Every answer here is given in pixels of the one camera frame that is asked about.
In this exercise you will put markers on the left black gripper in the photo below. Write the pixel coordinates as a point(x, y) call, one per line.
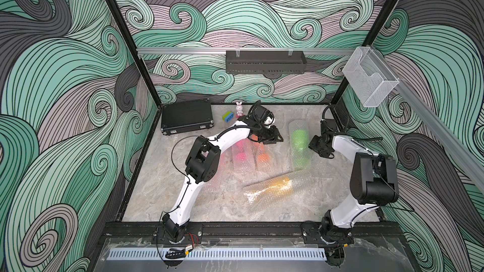
point(273, 138)

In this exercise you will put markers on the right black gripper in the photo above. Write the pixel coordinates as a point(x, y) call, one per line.
point(312, 145)

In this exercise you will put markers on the orange plastic wine glass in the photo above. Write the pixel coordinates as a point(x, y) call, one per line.
point(263, 156)

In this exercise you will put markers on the bubble wrap of green glass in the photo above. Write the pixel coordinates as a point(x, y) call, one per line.
point(295, 125)

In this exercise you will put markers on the green plastic wine glass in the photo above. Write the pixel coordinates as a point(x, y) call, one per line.
point(299, 149)

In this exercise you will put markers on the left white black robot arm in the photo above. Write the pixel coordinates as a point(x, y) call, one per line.
point(202, 162)

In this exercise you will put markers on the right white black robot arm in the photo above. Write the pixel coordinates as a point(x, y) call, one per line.
point(373, 181)

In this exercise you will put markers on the magenta wine glass middle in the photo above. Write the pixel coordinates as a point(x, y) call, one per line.
point(239, 151)

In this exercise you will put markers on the bubble wrap of magenta glass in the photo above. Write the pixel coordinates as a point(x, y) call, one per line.
point(246, 167)

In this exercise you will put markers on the yellow wine glass wrapped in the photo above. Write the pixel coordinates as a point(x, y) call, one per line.
point(276, 187)

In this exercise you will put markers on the bubble wrap of yellow glass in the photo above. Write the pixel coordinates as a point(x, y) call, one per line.
point(302, 181)

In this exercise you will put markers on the bubble wrap of pink glass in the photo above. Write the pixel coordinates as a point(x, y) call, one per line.
point(223, 169)

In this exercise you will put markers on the small bunny figurine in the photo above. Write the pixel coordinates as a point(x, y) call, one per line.
point(239, 109)

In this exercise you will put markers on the green blue toy block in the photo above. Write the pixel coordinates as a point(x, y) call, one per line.
point(228, 116)

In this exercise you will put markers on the black hard case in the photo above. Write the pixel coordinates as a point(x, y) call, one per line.
point(186, 116)

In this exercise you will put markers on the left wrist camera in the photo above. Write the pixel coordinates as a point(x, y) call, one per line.
point(269, 121)

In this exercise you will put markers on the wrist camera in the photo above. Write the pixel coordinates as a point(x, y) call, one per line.
point(269, 121)
point(328, 126)

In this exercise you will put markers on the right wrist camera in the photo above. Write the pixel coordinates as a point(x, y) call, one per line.
point(328, 126)

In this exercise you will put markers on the black perforated wall tray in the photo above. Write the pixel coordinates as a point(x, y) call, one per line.
point(266, 62)

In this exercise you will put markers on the clear plastic wall bin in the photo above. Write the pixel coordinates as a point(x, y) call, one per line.
point(370, 76)

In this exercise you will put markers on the aluminium right wall rail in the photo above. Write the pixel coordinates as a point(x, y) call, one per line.
point(450, 105)

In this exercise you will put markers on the aluminium wall rail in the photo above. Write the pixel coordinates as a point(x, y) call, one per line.
point(223, 50)
point(450, 105)

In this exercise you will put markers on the aluminium back wall rail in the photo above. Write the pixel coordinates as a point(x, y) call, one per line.
point(223, 50)

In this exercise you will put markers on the black front mounting rail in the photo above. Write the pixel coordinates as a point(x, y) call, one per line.
point(206, 230)

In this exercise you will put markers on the white slotted cable duct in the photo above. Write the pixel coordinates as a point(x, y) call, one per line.
point(223, 253)

